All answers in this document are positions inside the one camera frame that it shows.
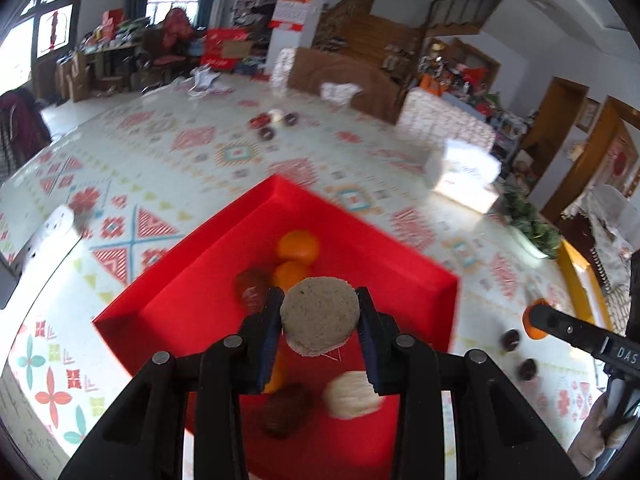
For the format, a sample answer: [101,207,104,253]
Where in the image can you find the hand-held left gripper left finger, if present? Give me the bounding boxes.
[59,286,286,480]

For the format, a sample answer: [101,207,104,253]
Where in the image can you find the orange mandarin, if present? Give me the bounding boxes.
[272,261,310,296]
[276,230,321,266]
[263,347,289,394]
[521,298,550,341]

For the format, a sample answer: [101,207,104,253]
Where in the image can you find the cream lumpy rice cake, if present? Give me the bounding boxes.
[322,371,385,421]

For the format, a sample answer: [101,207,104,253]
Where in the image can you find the green spinach leaves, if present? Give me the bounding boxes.
[500,190,562,256]

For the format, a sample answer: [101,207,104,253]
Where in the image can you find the red tray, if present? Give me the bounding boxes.
[92,174,460,480]

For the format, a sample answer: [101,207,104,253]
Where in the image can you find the cabinet with white fringed cloth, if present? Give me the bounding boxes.
[562,184,640,311]

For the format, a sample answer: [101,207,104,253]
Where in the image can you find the person's right hand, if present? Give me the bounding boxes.
[567,392,633,477]

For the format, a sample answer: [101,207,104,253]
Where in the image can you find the toy car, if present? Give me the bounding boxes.
[248,109,301,141]

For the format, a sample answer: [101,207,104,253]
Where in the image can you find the white power strip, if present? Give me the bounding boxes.
[7,204,83,278]

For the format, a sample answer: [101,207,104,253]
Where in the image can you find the round beige rice cake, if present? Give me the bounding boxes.
[279,276,361,359]

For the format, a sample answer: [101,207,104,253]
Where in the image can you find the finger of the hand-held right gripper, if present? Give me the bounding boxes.
[529,304,610,357]

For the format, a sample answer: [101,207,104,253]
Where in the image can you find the white tissue box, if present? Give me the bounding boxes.
[424,139,502,213]

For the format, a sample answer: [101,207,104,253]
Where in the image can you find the wooden staircase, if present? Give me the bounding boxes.
[315,0,508,68]

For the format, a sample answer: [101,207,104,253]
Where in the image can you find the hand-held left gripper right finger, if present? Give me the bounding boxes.
[354,286,571,480]

